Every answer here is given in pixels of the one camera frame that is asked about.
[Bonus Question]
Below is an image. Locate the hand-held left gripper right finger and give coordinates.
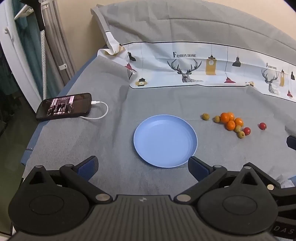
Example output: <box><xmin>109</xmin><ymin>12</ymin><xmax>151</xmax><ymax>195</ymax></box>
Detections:
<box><xmin>173</xmin><ymin>156</ymin><xmax>281</xmax><ymax>204</ymax></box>

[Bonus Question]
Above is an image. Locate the grey curtain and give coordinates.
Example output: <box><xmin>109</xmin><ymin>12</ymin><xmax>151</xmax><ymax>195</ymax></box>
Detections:
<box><xmin>44</xmin><ymin>0</ymin><xmax>77</xmax><ymax>87</ymax></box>

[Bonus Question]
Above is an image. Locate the light blue plate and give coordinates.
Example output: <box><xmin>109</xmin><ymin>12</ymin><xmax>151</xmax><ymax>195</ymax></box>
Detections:
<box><xmin>133</xmin><ymin>114</ymin><xmax>198</xmax><ymax>168</ymax></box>

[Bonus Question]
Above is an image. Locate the grey bed sheet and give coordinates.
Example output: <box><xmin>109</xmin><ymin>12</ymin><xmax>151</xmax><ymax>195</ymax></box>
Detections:
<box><xmin>21</xmin><ymin>55</ymin><xmax>296</xmax><ymax>200</ymax></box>

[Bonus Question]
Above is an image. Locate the grey duvet with printed band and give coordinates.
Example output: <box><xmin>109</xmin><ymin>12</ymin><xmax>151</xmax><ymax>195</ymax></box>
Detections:
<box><xmin>91</xmin><ymin>0</ymin><xmax>296</xmax><ymax>103</ymax></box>

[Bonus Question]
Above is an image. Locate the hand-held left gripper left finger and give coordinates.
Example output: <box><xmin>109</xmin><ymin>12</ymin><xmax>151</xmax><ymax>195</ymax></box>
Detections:
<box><xmin>22</xmin><ymin>156</ymin><xmax>114</xmax><ymax>204</ymax></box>

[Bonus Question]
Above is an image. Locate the white door frame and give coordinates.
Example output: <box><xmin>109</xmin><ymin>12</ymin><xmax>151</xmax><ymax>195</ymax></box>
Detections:
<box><xmin>0</xmin><ymin>0</ymin><xmax>45</xmax><ymax>107</ymax></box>

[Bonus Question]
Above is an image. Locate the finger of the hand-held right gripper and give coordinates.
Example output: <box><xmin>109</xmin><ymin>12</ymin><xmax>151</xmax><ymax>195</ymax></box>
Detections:
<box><xmin>286</xmin><ymin>135</ymin><xmax>296</xmax><ymax>151</ymax></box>

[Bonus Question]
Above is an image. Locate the black smartphone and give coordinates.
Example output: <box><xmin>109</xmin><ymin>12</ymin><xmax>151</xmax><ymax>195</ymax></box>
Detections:
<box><xmin>36</xmin><ymin>93</ymin><xmax>92</xmax><ymax>122</ymax></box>

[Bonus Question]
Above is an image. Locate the teal cloth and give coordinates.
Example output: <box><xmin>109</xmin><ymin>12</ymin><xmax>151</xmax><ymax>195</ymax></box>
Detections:
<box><xmin>13</xmin><ymin>0</ymin><xmax>45</xmax><ymax>93</ymax></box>

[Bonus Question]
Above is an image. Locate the pole with patterned sleeve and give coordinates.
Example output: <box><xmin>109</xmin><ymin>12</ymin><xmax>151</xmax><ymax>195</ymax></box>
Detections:
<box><xmin>30</xmin><ymin>0</ymin><xmax>49</xmax><ymax>100</ymax></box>

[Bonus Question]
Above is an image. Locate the light blue cloth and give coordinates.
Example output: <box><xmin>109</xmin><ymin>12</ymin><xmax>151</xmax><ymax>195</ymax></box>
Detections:
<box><xmin>276</xmin><ymin>176</ymin><xmax>296</xmax><ymax>189</ymax></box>

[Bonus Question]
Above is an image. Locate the white charging cable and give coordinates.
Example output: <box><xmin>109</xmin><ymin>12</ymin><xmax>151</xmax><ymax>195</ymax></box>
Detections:
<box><xmin>80</xmin><ymin>100</ymin><xmax>109</xmax><ymax>120</ymax></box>

